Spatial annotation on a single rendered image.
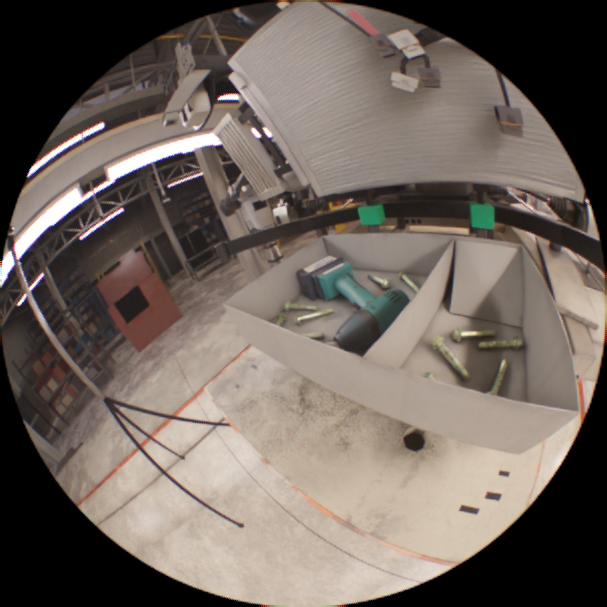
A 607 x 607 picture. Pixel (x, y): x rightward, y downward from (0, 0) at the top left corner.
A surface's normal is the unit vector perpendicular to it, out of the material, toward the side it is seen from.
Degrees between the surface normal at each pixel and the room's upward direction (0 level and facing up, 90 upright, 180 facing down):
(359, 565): 0
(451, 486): 0
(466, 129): 106
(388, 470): 0
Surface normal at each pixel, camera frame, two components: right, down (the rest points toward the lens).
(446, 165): -0.52, 0.77
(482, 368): -0.31, -0.80
